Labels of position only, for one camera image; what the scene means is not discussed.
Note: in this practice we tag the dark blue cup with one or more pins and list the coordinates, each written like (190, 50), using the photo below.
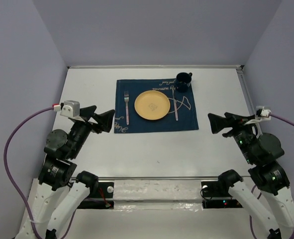
(183, 82)

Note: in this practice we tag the dark blue patterned cloth napkin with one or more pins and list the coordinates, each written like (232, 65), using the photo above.
(185, 104)

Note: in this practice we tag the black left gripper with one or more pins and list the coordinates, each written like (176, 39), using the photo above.
(105, 119)

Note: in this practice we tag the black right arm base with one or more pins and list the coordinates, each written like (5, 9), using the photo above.
(215, 198)

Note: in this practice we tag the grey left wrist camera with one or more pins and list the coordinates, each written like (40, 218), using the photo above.
(71, 110)

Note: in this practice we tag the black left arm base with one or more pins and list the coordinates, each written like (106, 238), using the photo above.
(101, 198)

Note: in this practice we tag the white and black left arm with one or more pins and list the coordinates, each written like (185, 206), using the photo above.
(56, 198)

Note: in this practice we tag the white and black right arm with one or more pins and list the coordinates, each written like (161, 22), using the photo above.
(262, 152)

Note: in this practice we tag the knife with pink handle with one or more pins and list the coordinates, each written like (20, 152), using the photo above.
(175, 105)

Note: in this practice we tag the tan round plate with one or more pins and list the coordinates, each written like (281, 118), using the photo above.
(152, 105)

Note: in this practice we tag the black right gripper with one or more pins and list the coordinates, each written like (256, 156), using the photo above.
(217, 122)

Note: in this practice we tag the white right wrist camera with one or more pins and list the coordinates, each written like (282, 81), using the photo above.
(262, 113)

